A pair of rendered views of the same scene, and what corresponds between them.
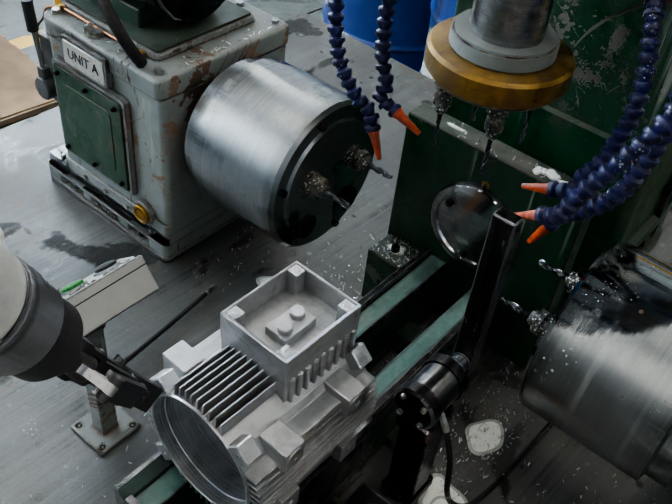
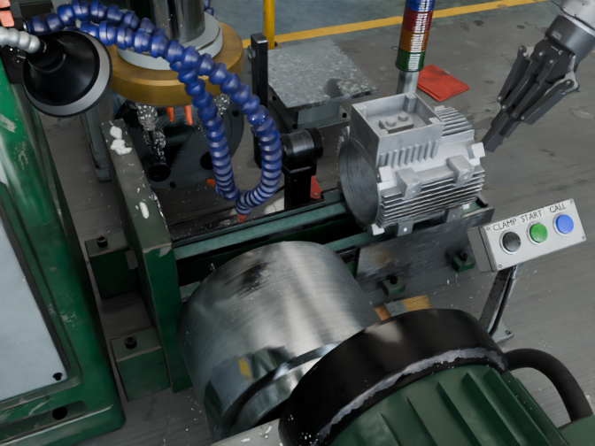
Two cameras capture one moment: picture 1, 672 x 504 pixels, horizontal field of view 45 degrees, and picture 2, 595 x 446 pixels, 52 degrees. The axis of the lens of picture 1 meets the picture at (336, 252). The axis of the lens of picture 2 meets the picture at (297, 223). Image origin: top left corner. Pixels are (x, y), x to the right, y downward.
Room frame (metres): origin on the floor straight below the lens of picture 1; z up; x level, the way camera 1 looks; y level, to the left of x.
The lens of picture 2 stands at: (1.43, 0.32, 1.71)
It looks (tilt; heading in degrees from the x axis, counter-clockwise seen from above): 44 degrees down; 209
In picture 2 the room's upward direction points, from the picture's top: 2 degrees clockwise
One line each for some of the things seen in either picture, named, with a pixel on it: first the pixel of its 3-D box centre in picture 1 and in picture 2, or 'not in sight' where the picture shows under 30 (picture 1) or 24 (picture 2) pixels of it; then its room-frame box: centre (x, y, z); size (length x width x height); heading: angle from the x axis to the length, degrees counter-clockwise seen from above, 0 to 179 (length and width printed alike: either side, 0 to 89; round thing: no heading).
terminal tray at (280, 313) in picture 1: (290, 330); (394, 131); (0.61, 0.04, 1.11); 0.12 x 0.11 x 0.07; 143
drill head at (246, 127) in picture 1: (260, 137); (305, 391); (1.08, 0.14, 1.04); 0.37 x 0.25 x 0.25; 54
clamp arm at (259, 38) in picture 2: (482, 298); (261, 105); (0.69, -0.18, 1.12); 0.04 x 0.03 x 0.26; 144
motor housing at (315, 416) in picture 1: (262, 402); (406, 169); (0.58, 0.06, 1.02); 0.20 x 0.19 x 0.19; 143
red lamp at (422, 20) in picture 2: not in sight; (417, 16); (0.26, -0.07, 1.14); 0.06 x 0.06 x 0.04
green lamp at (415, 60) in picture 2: not in sight; (411, 55); (0.26, -0.07, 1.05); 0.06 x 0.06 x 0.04
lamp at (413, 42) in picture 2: not in sight; (413, 36); (0.26, -0.07, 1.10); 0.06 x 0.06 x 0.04
